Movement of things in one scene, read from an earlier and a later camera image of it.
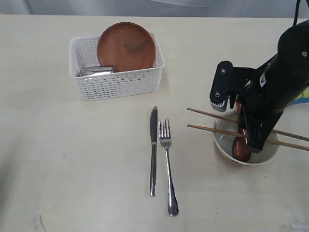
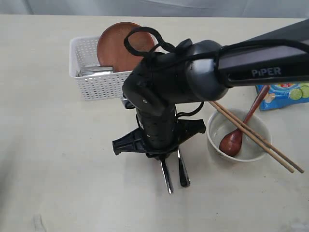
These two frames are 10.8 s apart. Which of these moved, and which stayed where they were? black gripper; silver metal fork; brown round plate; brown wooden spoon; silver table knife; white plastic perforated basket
Moved: silver table knife; black gripper; brown wooden spoon; silver metal fork
Stayed: brown round plate; white plastic perforated basket
